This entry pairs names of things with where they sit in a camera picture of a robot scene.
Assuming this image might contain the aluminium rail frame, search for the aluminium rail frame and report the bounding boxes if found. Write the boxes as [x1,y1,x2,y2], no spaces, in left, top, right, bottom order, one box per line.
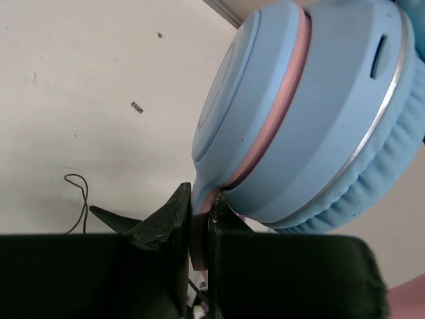
[203,0,242,29]

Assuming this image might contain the thin black headphone cable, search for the thin black headphone cable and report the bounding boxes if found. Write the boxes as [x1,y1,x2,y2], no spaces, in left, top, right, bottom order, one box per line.
[63,173,90,235]

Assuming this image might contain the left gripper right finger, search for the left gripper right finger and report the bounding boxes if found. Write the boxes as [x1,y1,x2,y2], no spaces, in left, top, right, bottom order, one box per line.
[208,195,389,318]

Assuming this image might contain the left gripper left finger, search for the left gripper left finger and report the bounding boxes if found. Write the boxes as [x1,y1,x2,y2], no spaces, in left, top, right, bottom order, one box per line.
[1,183,191,318]

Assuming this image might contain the blue pink cat-ear headphones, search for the blue pink cat-ear headphones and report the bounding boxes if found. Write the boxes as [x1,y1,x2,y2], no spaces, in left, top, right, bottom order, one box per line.
[190,1,424,318]

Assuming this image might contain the small dark debris piece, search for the small dark debris piece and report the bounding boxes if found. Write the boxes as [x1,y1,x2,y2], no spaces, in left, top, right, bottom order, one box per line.
[131,102,143,114]

